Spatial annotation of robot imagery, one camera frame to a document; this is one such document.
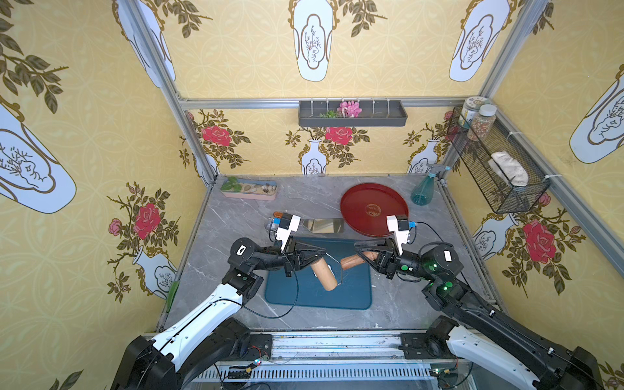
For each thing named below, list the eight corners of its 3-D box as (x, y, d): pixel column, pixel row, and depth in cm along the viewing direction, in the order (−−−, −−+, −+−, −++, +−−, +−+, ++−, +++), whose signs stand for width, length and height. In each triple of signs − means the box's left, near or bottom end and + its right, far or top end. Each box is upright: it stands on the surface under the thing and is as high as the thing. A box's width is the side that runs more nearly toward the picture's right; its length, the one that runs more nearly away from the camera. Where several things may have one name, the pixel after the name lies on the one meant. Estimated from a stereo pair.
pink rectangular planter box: (220, 196, 116) (217, 190, 113) (227, 182, 122) (225, 176, 119) (273, 201, 114) (272, 196, 111) (278, 187, 120) (277, 181, 117)
